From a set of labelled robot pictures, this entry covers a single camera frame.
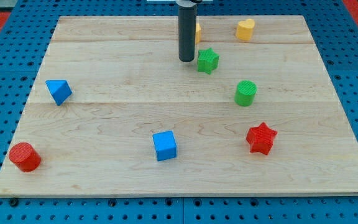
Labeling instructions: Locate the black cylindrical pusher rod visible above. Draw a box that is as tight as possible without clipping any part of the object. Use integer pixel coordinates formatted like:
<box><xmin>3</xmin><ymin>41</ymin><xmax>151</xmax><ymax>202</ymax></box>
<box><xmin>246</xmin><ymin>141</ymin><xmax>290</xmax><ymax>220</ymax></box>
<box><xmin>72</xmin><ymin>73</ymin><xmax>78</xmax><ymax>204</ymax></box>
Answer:
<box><xmin>178</xmin><ymin>0</ymin><xmax>197</xmax><ymax>62</ymax></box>

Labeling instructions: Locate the yellow heart block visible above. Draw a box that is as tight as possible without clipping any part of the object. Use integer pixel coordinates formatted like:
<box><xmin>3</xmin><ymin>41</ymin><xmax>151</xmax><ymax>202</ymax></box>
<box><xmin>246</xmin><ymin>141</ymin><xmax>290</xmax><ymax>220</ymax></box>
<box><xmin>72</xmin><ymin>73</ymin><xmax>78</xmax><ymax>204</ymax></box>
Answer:
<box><xmin>236</xmin><ymin>19</ymin><xmax>255</xmax><ymax>40</ymax></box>

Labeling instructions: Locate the yellow hexagon block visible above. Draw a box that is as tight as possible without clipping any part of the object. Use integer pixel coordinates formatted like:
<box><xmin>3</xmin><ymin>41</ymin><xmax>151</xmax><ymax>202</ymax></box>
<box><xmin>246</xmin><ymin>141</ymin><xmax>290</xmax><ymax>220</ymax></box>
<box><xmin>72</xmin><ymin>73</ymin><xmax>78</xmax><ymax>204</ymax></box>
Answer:
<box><xmin>195</xmin><ymin>23</ymin><xmax>201</xmax><ymax>44</ymax></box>

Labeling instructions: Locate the green star block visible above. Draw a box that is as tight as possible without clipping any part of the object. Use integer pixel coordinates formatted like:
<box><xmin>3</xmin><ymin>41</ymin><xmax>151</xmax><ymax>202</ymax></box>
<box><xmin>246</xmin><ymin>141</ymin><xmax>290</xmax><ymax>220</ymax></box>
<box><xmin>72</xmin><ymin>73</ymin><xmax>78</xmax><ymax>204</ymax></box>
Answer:
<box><xmin>197</xmin><ymin>48</ymin><xmax>219</xmax><ymax>75</ymax></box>

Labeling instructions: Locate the green cylinder block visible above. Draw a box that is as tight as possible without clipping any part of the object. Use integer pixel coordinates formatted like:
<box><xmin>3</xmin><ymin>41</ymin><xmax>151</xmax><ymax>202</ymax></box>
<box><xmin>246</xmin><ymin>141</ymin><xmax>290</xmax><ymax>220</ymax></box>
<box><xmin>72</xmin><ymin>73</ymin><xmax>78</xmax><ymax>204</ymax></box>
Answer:
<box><xmin>234</xmin><ymin>80</ymin><xmax>257</xmax><ymax>106</ymax></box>

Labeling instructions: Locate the light wooden board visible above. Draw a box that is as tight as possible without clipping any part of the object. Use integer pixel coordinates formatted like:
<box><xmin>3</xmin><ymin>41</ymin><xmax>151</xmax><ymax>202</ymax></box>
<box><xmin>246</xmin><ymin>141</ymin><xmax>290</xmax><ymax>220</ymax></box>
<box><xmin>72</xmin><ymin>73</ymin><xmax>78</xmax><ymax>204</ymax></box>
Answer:
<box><xmin>0</xmin><ymin>16</ymin><xmax>358</xmax><ymax>198</ymax></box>

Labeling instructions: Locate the blue cube block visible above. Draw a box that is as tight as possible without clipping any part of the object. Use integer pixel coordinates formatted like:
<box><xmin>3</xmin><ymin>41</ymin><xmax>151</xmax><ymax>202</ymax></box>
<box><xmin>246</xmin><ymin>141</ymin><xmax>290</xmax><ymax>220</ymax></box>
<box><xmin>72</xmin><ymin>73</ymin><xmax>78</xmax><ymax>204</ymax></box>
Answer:
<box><xmin>152</xmin><ymin>131</ymin><xmax>177</xmax><ymax>161</ymax></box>

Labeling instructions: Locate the red star block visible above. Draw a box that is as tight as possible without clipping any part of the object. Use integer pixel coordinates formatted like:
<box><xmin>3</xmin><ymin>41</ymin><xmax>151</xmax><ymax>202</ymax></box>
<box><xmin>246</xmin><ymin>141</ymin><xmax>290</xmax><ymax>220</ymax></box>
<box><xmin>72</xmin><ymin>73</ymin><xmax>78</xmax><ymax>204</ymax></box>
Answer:
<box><xmin>246</xmin><ymin>122</ymin><xmax>278</xmax><ymax>156</ymax></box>

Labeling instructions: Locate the blue triangle block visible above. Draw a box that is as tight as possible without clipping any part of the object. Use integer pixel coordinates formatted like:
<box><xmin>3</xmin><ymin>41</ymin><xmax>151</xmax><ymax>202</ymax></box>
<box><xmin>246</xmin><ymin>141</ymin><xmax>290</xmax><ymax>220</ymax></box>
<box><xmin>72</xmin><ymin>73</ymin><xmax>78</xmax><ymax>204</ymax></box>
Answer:
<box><xmin>45</xmin><ymin>80</ymin><xmax>72</xmax><ymax>106</ymax></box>

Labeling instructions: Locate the red cylinder block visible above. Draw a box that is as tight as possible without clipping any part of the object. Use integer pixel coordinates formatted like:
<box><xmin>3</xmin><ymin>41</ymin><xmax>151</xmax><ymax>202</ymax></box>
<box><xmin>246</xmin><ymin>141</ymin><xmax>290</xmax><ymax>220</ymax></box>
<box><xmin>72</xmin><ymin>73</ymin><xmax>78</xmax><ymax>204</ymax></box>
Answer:
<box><xmin>8</xmin><ymin>142</ymin><xmax>42</xmax><ymax>172</ymax></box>

